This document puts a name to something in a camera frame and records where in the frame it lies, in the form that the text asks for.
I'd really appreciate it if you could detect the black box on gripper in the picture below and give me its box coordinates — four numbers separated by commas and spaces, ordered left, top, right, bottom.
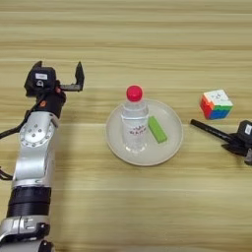
237, 119, 252, 146
24, 64, 57, 97

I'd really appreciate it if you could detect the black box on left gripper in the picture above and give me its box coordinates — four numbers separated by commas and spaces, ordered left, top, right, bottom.
24, 64, 57, 97

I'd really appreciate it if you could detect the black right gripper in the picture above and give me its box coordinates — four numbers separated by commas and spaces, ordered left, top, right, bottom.
221, 139, 252, 166

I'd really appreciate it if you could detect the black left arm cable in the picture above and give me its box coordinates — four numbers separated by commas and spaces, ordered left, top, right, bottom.
0, 106, 35, 181

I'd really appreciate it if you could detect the clear bottle with red cap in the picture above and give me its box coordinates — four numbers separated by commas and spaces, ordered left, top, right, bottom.
120, 85, 150, 154

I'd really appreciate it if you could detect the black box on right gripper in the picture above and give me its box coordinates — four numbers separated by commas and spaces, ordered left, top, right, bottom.
237, 119, 252, 146

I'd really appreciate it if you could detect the black marker pen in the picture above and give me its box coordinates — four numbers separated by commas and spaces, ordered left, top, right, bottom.
190, 118, 234, 142

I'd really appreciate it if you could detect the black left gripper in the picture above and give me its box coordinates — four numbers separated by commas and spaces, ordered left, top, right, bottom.
31, 60, 86, 118

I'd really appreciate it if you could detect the round beige plate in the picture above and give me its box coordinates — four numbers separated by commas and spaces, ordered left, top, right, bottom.
105, 97, 184, 167

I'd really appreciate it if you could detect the green rectangular block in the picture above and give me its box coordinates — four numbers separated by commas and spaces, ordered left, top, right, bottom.
147, 115, 168, 145

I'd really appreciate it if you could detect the multicoloured puzzle cube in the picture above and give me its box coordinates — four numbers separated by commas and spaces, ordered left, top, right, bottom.
199, 89, 234, 120

